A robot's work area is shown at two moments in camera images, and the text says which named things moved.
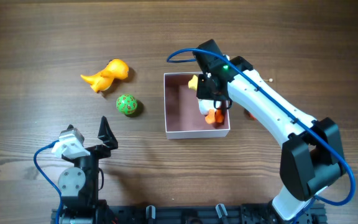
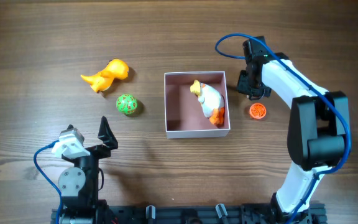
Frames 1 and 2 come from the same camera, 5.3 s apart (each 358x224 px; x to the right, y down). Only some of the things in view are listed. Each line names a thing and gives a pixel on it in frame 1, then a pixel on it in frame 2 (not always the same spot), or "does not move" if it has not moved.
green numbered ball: x=126 y=104 does not move
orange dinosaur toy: x=115 y=69 does not move
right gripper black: x=212 y=90 -> x=253 y=88
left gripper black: x=91 y=150 does not move
